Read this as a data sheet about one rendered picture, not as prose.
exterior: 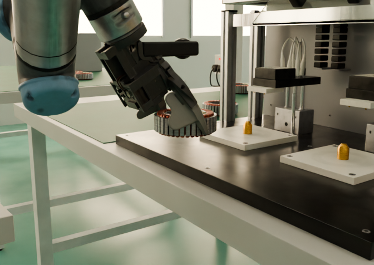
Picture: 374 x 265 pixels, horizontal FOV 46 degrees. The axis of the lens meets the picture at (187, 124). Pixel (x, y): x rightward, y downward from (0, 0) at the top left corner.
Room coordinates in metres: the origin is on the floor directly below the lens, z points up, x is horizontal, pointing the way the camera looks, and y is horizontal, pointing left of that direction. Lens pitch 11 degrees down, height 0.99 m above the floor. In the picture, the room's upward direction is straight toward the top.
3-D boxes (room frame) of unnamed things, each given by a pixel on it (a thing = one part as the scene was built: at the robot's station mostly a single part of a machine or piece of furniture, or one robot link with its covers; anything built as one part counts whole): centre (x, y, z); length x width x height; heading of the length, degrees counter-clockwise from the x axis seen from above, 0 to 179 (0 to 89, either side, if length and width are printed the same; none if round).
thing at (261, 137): (0.93, -0.13, 0.78); 0.15 x 0.15 x 0.01; 34
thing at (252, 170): (0.83, -0.21, 0.76); 0.64 x 0.47 x 0.02; 34
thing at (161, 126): (0.77, 0.00, 0.84); 0.11 x 0.11 x 0.04
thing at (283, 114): (1.01, -0.25, 0.80); 0.07 x 0.05 x 0.06; 34
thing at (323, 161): (0.73, -0.27, 0.78); 0.15 x 0.15 x 0.01; 34
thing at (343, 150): (0.73, -0.27, 0.80); 0.02 x 0.02 x 0.03
